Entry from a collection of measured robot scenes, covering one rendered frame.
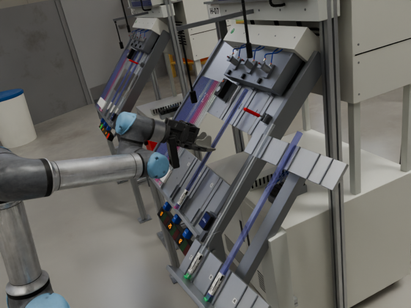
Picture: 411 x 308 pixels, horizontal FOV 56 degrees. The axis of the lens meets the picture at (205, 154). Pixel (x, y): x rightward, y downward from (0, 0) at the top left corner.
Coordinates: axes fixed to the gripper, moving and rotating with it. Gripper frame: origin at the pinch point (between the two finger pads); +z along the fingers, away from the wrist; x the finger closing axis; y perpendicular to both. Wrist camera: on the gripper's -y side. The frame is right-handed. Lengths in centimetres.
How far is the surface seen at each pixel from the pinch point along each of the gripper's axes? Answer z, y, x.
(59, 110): 7, -96, 493
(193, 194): -1.5, -17.4, -1.1
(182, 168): -0.2, -13.8, 16.5
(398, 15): 40, 64, -21
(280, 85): 7.0, 29.2, -17.0
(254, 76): 4.9, 29.7, -4.0
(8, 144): -53, -134, 398
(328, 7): 8, 54, -25
